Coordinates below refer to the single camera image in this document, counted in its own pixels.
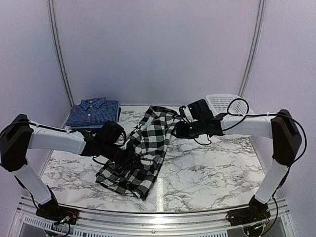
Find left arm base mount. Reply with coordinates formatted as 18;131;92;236
36;206;79;225

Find left wall aluminium rail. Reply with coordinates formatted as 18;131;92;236
47;0;75;107

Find black white plaid shirt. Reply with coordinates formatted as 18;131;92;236
96;106;181;200

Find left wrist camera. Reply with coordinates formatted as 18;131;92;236
94;121;126;147

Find white plastic basket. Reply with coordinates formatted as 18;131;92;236
206;94;254;116

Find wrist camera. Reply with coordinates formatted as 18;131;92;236
179;99;214;123
94;121;126;147

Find wall aluminium rail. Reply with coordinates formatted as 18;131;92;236
238;0;266;97
47;0;75;107

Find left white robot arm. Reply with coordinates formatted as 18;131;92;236
0;114;133;220

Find blue checked folded shirt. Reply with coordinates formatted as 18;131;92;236
66;97;120;128

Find front aluminium frame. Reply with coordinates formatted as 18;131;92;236
8;196;297;237

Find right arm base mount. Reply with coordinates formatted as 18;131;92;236
226;207;271;226

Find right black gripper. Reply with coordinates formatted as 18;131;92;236
170;119;204;139

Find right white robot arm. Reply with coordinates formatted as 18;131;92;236
172;110;307;221

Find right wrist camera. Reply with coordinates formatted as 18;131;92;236
179;99;214;123

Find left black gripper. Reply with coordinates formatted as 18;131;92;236
102;141;144;172

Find right wall aluminium rail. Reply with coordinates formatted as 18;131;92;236
238;0;266;97

